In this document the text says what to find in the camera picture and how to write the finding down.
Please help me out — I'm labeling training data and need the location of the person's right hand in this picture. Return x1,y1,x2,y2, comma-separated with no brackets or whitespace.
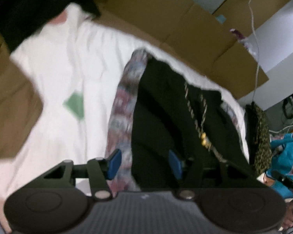
278,195,293,232

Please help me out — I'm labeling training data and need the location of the white charging cable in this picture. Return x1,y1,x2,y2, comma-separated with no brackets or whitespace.
247,0,261,103

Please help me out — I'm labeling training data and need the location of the brown cardboard sheet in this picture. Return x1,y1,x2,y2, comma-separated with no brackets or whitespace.
94,0,268,98

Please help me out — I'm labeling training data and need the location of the white cabinet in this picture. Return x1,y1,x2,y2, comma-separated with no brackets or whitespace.
237,0,293,112

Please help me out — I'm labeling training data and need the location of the brown garment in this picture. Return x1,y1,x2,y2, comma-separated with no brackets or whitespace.
0,34,43,160

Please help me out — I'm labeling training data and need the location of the white bear print duvet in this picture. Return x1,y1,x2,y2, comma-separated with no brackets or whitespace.
0,3,246,233

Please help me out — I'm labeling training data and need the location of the leopard print garment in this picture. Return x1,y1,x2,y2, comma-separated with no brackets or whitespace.
245,101,272,177

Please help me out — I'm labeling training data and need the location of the teal patterned blanket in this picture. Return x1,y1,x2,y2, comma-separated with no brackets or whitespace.
264,133,293,199

